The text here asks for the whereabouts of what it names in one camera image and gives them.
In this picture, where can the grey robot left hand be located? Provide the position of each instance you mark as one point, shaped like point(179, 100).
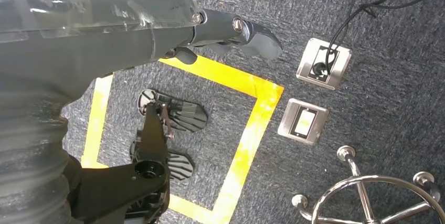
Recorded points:
point(104, 41)

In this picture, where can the black robot left foot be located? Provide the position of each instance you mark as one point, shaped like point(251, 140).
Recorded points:
point(187, 116)

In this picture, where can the black robot foot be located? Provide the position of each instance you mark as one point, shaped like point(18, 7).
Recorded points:
point(187, 116)
point(180, 166)

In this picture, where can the black robot right foot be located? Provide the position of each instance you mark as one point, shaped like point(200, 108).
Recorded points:
point(180, 166)

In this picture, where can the black robot left leg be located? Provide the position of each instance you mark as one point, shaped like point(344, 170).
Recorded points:
point(114, 191)

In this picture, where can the yellow floor tape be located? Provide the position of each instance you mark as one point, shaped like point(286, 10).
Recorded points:
point(253, 135)

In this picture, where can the steel floor socket yellow label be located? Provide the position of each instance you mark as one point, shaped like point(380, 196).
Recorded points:
point(302, 122)

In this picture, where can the steel floor socket with plug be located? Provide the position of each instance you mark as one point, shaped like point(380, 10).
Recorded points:
point(339, 64)

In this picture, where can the chrome stool base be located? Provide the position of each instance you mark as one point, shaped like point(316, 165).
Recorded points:
point(361, 187)

